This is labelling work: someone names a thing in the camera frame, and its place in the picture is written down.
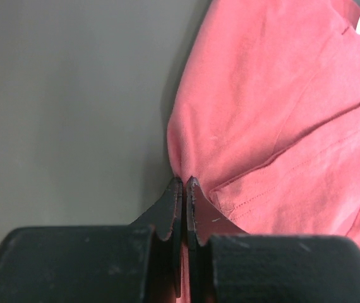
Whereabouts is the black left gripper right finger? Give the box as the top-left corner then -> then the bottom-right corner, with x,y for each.
186,177 -> 245,302

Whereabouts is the salmon pink t-shirt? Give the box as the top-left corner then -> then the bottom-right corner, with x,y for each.
166,0 -> 360,303

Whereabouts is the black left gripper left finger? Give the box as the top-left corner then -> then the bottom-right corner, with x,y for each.
130,177 -> 183,299

